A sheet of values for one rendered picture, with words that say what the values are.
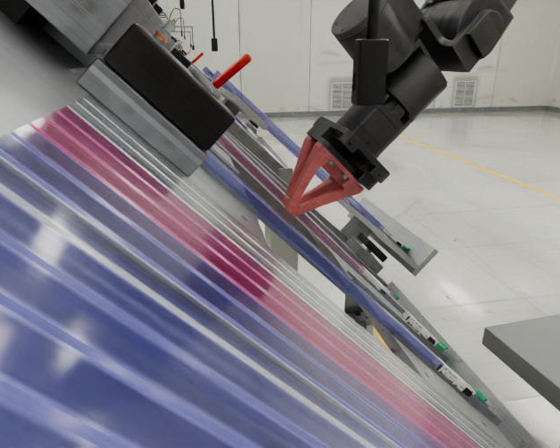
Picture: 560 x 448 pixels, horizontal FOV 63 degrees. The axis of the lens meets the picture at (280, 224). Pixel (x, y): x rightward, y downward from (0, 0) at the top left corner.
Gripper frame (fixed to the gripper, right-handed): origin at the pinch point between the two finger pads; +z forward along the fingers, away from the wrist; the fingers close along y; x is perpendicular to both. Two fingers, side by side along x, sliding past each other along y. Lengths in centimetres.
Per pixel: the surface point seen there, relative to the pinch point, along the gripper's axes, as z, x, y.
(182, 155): 0.8, -14.6, 18.1
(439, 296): -5, 139, -129
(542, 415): 0, 135, -52
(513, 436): 1.1, 30.6, 13.9
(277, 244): 11.3, 19.6, -39.7
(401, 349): 1.8, 11.6, 14.0
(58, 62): 1.5, -22.7, 17.1
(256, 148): 3, 16, -96
